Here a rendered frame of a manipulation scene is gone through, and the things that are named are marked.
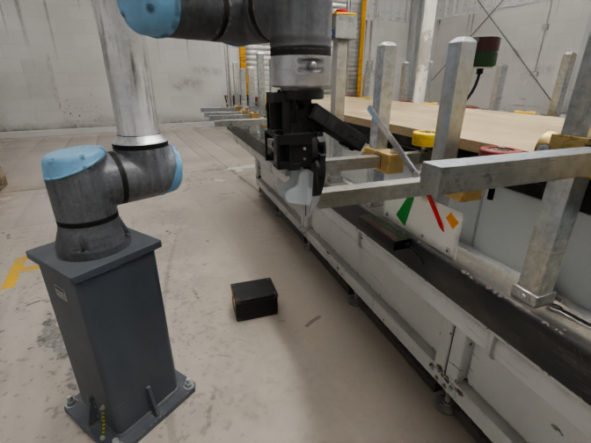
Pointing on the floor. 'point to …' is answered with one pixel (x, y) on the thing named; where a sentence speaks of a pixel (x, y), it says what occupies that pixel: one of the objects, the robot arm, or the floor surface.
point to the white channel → (425, 50)
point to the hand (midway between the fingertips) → (310, 209)
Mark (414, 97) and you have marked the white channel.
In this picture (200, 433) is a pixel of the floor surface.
